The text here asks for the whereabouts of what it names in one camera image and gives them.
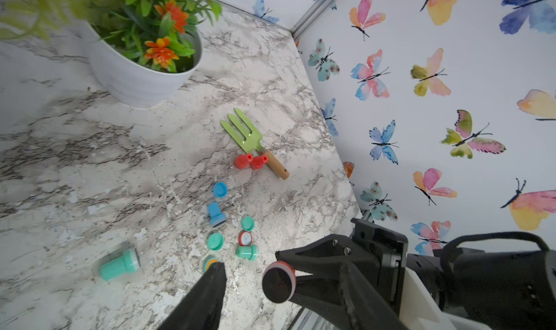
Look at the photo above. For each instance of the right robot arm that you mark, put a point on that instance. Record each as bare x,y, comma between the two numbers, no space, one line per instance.
502,280

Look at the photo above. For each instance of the green stamp with red cap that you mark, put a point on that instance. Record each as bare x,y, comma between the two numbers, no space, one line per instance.
279,282

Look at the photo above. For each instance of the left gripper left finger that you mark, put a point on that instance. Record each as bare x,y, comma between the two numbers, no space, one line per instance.
201,308

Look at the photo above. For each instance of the green cap on edge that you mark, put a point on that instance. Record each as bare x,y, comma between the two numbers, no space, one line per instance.
215,241

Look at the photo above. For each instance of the green stamp apple picture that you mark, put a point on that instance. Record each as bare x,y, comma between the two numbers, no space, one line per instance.
209,261

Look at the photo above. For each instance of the red stamp white base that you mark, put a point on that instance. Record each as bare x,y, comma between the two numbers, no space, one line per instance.
243,161

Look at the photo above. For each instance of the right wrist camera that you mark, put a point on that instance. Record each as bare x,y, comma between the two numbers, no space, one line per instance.
418,310

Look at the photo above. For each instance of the green garden fork wooden handle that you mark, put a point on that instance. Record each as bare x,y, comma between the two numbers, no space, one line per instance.
246,135

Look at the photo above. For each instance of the green stamp lower right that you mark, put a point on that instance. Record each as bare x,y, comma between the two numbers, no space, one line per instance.
250,252

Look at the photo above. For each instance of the green stamp cap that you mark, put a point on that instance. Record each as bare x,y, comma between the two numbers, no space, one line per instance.
247,223

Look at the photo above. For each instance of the red stamp cap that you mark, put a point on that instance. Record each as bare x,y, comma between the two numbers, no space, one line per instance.
258,162

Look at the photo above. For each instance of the red stamp with picture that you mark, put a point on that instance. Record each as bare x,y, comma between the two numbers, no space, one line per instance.
245,239

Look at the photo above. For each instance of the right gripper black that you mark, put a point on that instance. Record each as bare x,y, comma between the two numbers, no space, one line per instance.
379,253

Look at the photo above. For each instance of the green stamp lying apart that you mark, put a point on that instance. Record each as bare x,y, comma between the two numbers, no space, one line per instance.
127,263

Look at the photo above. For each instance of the white pot with flowers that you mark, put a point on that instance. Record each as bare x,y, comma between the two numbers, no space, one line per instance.
141,51

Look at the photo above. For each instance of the blue stamp cap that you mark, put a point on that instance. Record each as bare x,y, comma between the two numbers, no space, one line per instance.
220,190

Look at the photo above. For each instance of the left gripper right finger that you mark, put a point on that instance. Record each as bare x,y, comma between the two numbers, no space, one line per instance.
363,306

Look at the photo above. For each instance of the blue stamp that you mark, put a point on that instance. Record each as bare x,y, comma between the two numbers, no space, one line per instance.
217,217

